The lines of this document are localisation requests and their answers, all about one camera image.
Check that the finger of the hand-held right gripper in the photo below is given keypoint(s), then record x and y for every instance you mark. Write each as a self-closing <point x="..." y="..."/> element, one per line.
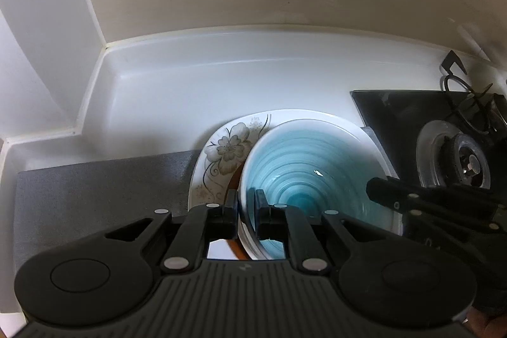
<point x="384" y="189"/>

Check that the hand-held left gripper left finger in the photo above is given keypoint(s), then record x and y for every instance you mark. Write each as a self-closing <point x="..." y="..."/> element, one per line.
<point x="231" y="215"/>

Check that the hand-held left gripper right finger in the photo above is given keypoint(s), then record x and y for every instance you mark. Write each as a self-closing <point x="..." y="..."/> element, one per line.
<point x="261" y="215"/>

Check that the blue swirl ceramic bowl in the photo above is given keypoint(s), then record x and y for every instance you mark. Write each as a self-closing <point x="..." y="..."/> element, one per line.
<point x="317" y="163"/>

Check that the person's right hand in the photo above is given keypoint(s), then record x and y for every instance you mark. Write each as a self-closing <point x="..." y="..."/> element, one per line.
<point x="487" y="326"/>

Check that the gas stove burner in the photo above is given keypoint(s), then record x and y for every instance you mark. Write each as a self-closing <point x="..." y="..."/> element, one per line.
<point x="388" y="116"/>

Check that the metal stove burner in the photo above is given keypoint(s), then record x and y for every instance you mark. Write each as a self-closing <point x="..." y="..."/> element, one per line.
<point x="467" y="160"/>

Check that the black pan support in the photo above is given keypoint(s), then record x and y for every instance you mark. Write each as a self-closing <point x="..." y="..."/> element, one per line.
<point x="451" y="78"/>

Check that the grey drying mat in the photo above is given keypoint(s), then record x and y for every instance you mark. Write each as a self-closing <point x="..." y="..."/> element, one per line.
<point x="99" y="187"/>

